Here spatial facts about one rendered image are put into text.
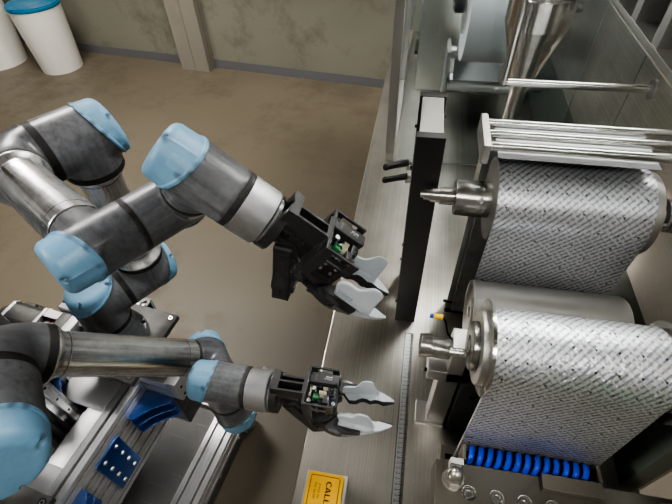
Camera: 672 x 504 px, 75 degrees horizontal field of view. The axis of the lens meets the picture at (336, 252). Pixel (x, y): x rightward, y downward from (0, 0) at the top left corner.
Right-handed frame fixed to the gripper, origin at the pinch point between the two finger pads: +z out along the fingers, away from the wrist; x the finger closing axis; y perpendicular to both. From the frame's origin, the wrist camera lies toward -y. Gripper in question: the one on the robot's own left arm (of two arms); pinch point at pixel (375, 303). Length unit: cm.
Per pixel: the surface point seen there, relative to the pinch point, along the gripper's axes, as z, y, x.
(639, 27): 30, 41, 75
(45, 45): -193, -298, 321
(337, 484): 22.9, -34.0, -13.8
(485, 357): 15.1, 7.1, -3.8
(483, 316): 13.9, 8.0, 2.1
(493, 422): 28.8, -2.2, -5.9
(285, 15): -36, -135, 345
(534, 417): 30.2, 4.2, -5.9
